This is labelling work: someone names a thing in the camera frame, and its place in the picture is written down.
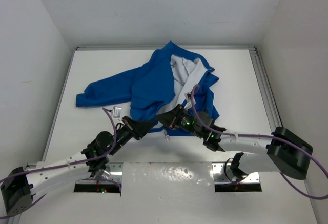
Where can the blue zip jacket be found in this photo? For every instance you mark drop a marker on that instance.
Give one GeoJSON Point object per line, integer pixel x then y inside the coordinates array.
{"type": "Point", "coordinates": [157, 86]}

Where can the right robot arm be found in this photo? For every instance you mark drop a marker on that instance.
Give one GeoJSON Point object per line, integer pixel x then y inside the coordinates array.
{"type": "Point", "coordinates": [283, 152]}

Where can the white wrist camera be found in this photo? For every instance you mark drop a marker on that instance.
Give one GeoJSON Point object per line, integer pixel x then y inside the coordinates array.
{"type": "Point", "coordinates": [116, 112]}
{"type": "Point", "coordinates": [188, 98]}

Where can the silver zipper pull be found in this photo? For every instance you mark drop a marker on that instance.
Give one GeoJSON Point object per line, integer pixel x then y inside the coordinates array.
{"type": "Point", "coordinates": [167, 137]}

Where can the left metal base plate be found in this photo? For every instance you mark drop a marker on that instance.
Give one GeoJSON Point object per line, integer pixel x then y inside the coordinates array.
{"type": "Point", "coordinates": [112, 172]}

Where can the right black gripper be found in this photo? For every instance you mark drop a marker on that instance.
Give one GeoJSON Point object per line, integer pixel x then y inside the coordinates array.
{"type": "Point", "coordinates": [171, 118]}

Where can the metal base plate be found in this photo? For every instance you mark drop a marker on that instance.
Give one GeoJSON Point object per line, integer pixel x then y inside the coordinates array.
{"type": "Point", "coordinates": [112, 172]}
{"type": "Point", "coordinates": [222, 178]}

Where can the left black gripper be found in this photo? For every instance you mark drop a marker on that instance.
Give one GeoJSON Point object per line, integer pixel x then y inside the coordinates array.
{"type": "Point", "coordinates": [138, 129]}

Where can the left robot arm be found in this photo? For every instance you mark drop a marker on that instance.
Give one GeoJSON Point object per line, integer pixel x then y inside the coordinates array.
{"type": "Point", "coordinates": [21, 189]}

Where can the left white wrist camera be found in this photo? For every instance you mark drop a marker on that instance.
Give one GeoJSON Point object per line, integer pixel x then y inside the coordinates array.
{"type": "Point", "coordinates": [116, 112]}

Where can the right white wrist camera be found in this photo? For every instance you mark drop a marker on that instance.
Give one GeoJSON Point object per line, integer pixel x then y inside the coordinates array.
{"type": "Point", "coordinates": [188, 98]}

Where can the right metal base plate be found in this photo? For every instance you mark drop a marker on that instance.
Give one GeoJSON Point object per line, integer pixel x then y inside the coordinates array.
{"type": "Point", "coordinates": [222, 178]}

